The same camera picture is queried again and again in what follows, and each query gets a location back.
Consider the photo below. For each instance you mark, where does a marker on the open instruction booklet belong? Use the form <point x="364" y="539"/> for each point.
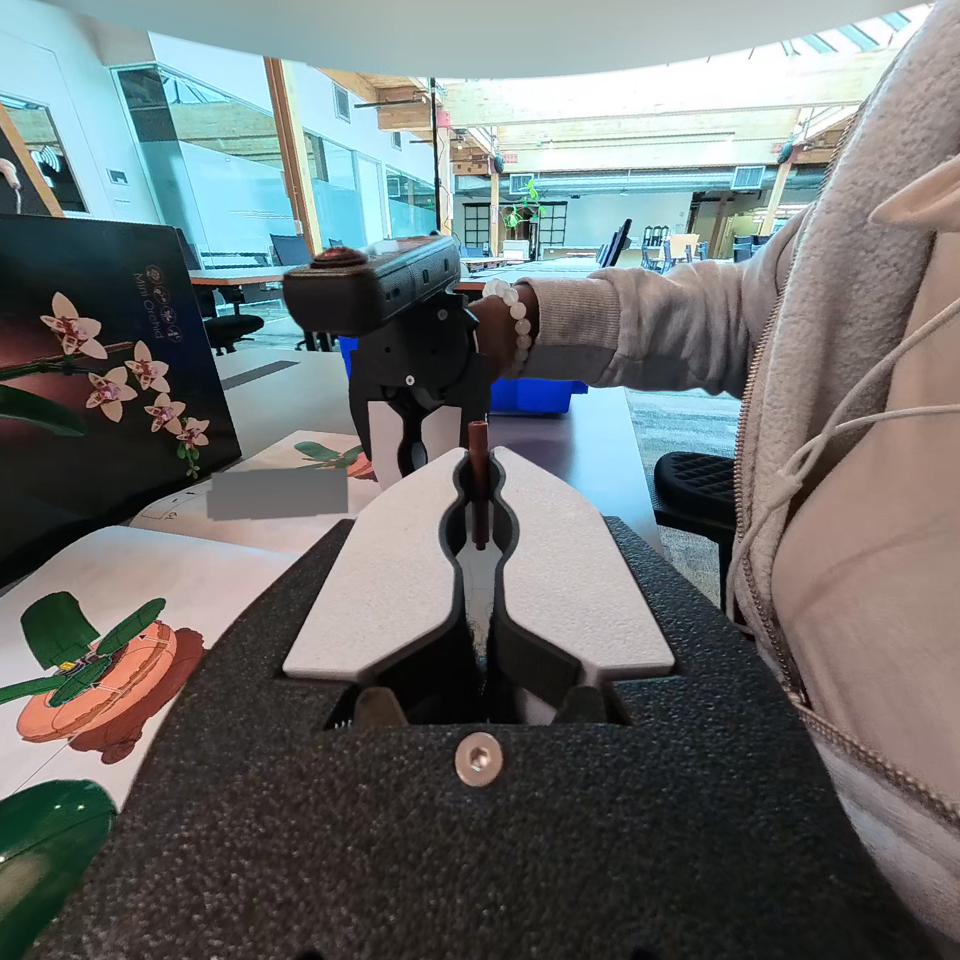
<point x="150" y="570"/>

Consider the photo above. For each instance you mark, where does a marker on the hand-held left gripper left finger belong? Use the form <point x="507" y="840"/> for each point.
<point x="375" y="585"/>

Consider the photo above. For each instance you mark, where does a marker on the blue plastic bin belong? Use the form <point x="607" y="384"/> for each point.
<point x="540" y="396"/>

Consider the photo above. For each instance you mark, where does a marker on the person's right hand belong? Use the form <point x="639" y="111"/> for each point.
<point x="499" y="337"/>

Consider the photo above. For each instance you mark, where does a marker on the wooden top office desk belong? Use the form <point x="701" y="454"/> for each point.
<point x="240" y="276"/>

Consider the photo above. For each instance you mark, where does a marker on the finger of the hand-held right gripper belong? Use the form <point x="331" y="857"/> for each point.
<point x="444" y="435"/>
<point x="386" y="442"/>

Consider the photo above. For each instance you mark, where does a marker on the grey desk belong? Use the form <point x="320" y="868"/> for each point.
<point x="585" y="465"/>

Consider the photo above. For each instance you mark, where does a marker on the white wall hook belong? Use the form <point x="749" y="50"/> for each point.
<point x="7" y="174"/>

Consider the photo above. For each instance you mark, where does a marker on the dark orchid toy set box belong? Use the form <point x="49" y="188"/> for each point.
<point x="112" y="487"/>

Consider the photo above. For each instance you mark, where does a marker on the toy brick flower pot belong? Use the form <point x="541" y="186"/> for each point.
<point x="52" y="840"/>

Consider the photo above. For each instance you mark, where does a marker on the green hanging plant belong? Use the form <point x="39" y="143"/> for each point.
<point x="525" y="199"/>

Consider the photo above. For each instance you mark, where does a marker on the dark computer monitor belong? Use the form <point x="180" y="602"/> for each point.
<point x="616" y="244"/>

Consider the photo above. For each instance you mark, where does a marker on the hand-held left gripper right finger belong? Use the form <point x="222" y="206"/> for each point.
<point x="585" y="585"/>

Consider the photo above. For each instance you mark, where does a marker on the brown toy stem rod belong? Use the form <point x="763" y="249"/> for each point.
<point x="478" y="480"/>

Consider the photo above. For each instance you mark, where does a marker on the black office chair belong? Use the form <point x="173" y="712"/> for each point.
<point x="232" y="326"/>

